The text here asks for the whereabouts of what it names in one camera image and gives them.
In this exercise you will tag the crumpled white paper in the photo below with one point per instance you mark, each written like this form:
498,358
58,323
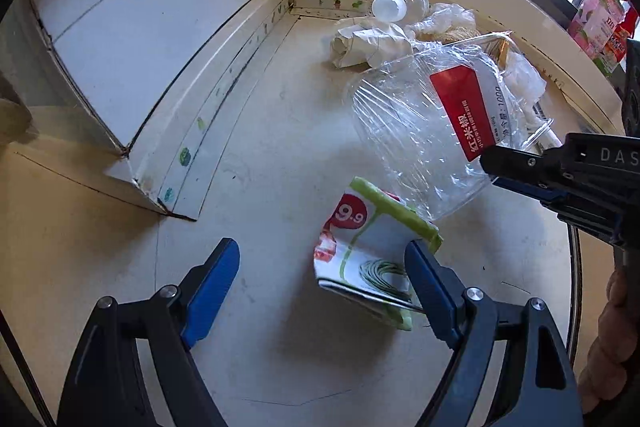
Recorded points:
366,40

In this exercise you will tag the red spray bottle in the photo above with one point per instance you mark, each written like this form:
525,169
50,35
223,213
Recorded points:
616,48

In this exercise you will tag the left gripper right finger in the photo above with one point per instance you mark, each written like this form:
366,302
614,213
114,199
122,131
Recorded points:
536,385

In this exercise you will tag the pink detergent refill pouch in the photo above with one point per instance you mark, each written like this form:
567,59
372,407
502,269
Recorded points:
594,24

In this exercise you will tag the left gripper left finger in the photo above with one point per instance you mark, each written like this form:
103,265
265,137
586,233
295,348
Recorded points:
104,385

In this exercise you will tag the clear plastic clamshell container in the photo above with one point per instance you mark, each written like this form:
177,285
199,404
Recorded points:
428,117

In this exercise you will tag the green white snack packet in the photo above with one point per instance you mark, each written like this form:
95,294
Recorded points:
360,253

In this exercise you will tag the clear plastic bag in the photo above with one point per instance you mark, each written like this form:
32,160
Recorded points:
445,23

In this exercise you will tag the right hand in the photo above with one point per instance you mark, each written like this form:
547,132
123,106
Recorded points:
604,375

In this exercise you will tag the clear plastic water bottle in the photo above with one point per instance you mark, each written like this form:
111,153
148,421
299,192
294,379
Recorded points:
401,12

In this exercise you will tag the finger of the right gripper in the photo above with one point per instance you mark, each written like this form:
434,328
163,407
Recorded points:
552,166
550,199

